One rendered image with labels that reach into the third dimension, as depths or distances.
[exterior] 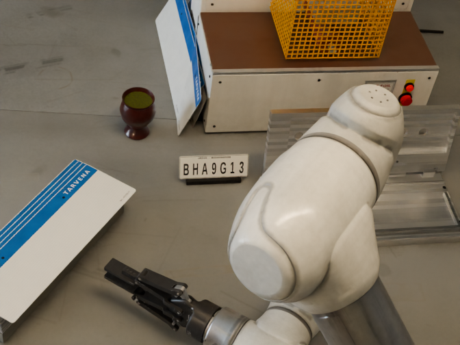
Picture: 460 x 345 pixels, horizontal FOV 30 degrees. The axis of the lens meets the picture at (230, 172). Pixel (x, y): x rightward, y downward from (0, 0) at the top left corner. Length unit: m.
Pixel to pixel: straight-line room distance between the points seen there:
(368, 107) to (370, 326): 0.27
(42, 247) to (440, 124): 0.93
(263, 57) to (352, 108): 0.94
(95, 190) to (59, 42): 0.62
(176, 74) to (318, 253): 1.26
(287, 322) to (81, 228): 0.46
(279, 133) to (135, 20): 0.69
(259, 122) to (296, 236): 1.13
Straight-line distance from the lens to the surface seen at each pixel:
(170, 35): 2.30
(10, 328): 1.71
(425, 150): 2.05
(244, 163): 1.97
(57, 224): 1.76
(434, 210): 2.03
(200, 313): 1.60
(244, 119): 2.07
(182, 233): 1.87
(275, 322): 1.59
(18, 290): 1.67
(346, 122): 1.10
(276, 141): 1.90
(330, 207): 1.01
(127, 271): 1.66
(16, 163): 2.01
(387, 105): 1.11
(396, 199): 2.02
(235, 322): 1.59
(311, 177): 1.02
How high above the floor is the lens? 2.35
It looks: 46 degrees down
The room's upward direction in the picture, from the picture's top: 9 degrees clockwise
